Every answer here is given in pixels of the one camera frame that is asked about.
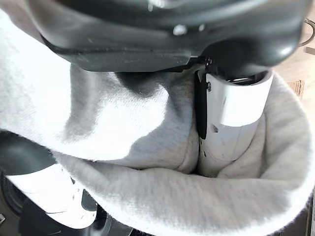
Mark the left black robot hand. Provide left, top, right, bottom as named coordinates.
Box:
left=24, top=0, right=306, bottom=177

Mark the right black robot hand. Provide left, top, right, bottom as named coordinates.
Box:
left=0, top=130, right=99, bottom=228

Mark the light grey sweatshirt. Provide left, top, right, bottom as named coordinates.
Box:
left=0, top=7, right=315, bottom=236

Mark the woven basket on shelf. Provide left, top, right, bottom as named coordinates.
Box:
left=287, top=79, right=306, bottom=99

